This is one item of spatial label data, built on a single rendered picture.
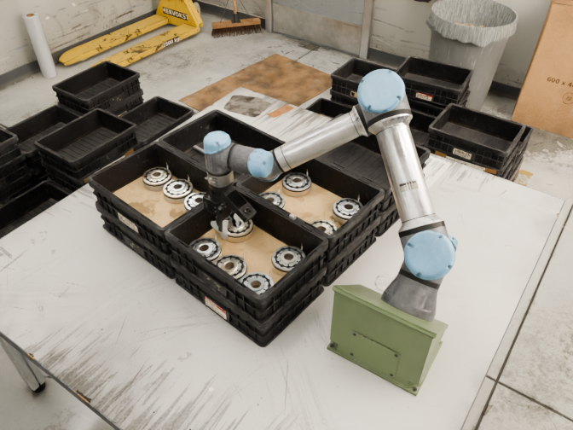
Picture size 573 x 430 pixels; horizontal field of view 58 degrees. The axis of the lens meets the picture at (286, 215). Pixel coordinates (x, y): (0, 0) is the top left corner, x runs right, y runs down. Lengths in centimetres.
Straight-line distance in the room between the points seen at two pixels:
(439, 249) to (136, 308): 94
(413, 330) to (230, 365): 53
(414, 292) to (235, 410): 56
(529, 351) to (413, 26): 278
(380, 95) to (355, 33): 341
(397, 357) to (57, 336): 98
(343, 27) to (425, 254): 366
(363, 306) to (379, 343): 13
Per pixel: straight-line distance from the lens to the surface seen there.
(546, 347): 267
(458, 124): 299
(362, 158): 203
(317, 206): 178
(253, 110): 255
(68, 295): 181
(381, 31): 464
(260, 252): 163
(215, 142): 144
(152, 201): 186
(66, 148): 289
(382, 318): 134
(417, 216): 131
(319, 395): 149
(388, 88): 134
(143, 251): 180
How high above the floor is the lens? 199
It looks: 42 degrees down
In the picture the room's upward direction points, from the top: straight up
